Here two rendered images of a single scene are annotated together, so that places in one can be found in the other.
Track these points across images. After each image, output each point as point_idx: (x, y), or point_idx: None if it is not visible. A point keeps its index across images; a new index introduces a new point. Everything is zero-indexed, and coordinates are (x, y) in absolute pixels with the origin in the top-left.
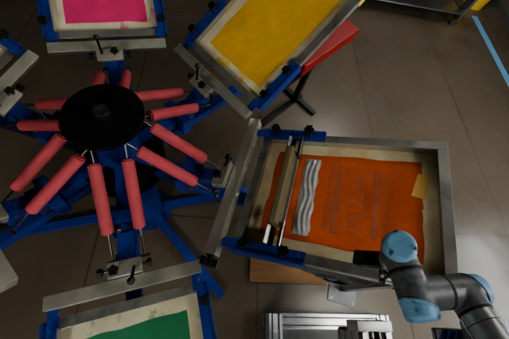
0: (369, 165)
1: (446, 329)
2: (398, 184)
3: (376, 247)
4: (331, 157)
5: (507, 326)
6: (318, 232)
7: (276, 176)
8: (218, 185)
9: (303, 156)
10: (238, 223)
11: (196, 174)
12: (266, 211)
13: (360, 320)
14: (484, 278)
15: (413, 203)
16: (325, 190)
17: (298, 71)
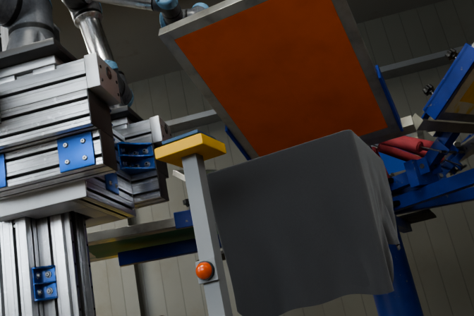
0: (324, 47)
1: (112, 135)
2: (289, 31)
3: (225, 74)
4: (347, 78)
5: None
6: (256, 111)
7: (335, 130)
8: None
9: (357, 102)
10: None
11: None
12: (293, 144)
13: (168, 130)
14: None
15: (260, 27)
16: (302, 94)
17: (470, 52)
